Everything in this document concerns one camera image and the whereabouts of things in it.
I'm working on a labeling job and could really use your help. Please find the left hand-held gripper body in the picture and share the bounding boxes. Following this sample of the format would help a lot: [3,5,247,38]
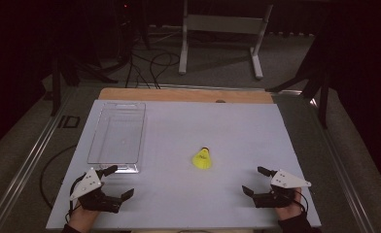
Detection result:
[69,167,122,214]

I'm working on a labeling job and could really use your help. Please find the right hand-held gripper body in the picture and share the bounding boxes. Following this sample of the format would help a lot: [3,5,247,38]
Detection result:
[252,169,312,209]

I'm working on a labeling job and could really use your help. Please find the clear plastic container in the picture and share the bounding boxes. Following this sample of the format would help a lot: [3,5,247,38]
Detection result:
[87,101,147,175]

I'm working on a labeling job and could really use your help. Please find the yellow shuttlecock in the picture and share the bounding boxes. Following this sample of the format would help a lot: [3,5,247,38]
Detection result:
[191,147,213,171]

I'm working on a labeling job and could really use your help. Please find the person's right hand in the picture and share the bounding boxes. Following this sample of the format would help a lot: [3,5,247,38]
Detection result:
[274,190,305,222]

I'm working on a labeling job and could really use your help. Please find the person's left hand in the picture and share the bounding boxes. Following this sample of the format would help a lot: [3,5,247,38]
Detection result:
[67,201,101,233]

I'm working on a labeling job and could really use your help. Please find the white board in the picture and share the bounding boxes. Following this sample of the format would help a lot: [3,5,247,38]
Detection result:
[46,99,322,230]

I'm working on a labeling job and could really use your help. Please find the black tripod stand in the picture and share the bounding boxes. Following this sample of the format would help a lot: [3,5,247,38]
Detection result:
[265,13,333,129]
[50,45,119,117]

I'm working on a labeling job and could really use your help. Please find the white metal stand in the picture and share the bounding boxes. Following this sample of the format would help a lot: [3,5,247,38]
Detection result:
[178,0,274,81]

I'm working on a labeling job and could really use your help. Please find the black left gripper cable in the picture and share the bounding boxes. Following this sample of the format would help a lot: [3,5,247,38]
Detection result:
[67,173,87,216]

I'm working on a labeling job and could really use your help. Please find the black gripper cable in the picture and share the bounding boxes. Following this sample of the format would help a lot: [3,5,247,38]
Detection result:
[67,173,87,216]
[292,189,310,214]

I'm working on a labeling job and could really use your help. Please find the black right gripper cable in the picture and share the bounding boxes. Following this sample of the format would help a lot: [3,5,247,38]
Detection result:
[292,189,310,214]

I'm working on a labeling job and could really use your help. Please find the black floor cable loop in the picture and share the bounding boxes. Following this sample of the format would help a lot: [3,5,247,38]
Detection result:
[39,144,78,210]

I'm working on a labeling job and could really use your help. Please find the metal floor rail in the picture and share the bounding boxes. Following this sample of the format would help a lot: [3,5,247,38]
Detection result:
[308,96,376,233]
[0,86,80,233]

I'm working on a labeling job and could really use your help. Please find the black floor cables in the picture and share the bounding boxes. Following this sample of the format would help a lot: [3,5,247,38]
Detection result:
[123,50,182,90]

